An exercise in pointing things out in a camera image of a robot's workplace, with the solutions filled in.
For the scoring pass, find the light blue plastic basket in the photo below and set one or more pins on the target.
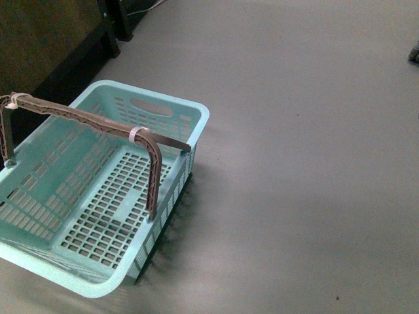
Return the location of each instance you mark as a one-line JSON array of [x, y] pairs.
[[73, 199]]

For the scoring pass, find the white zip tie right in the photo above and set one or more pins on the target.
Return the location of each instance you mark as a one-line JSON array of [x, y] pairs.
[[134, 132]]

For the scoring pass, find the white zip tie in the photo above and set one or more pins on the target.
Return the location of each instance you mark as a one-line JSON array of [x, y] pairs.
[[13, 103], [134, 132]]

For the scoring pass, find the dark wooden cabinet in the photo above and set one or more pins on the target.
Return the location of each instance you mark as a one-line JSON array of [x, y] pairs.
[[44, 43]]

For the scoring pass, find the white zip tie left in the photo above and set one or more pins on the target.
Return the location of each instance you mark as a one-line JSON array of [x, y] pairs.
[[13, 103]]

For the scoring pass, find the dark object at edge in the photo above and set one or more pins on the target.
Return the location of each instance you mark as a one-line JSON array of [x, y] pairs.
[[414, 54]]

